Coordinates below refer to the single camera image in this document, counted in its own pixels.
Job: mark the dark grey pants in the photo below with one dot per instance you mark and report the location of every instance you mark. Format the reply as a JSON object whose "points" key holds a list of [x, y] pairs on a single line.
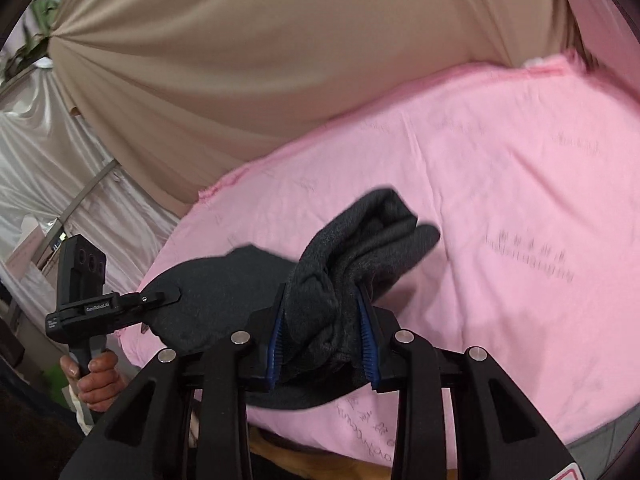
{"points": [[371, 244]]}

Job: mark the pink bed sheet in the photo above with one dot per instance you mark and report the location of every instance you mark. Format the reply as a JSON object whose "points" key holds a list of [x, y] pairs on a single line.
{"points": [[532, 177]]}

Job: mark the person's left hand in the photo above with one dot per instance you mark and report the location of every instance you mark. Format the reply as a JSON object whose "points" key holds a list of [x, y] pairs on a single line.
{"points": [[102, 386]]}

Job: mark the beige curtain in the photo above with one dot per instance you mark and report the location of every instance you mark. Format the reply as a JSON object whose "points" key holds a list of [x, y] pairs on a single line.
{"points": [[183, 91]]}

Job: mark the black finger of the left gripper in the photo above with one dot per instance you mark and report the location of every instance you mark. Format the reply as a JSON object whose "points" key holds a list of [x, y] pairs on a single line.
{"points": [[153, 301]]}

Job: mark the pink pillow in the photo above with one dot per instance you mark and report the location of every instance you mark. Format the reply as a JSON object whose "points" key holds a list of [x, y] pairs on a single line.
{"points": [[610, 32]]}

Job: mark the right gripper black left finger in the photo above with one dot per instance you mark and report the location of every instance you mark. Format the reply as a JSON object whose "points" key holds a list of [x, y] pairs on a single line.
{"points": [[184, 417]]}

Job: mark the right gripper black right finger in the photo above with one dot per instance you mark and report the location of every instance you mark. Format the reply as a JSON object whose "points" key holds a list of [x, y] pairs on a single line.
{"points": [[499, 433]]}

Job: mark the silver satin curtain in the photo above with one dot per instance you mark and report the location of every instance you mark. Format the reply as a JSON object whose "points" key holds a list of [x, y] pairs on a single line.
{"points": [[55, 173]]}

